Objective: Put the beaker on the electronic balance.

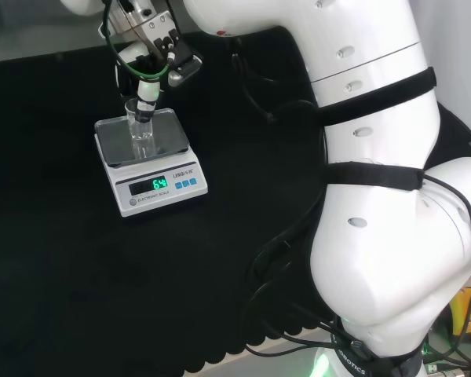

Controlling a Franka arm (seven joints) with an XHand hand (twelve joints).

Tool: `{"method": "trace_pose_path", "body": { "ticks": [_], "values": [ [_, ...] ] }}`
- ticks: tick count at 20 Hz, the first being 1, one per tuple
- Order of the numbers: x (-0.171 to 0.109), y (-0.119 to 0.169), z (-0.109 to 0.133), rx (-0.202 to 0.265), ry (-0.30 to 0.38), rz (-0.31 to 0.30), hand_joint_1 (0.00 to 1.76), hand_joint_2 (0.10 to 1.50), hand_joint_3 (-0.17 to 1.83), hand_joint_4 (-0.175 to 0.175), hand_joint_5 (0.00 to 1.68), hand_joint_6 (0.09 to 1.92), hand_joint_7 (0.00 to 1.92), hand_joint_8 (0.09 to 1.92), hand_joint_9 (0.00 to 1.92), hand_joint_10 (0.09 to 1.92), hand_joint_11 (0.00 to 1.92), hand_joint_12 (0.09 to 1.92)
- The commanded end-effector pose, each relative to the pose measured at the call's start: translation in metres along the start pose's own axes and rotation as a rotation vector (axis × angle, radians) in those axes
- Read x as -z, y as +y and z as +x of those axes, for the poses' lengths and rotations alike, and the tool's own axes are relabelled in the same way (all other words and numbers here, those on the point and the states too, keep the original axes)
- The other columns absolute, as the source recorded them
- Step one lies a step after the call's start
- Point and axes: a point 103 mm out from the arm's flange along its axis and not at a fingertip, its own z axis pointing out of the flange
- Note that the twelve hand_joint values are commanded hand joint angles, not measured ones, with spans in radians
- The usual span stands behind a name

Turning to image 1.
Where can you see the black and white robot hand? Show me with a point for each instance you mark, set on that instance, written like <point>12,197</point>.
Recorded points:
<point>127,76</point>

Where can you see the clear glass beaker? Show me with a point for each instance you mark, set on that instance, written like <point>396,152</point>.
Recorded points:
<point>143,139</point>

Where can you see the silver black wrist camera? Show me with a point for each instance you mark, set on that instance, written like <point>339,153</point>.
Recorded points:
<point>184,66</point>

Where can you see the black bench cloth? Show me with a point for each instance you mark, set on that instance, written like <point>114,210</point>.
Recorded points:
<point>63,275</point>

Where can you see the white electronic balance steel pan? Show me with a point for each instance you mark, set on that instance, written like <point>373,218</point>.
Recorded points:
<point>157,196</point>

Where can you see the yellow stop button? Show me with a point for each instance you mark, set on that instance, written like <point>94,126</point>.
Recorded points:
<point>461,310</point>

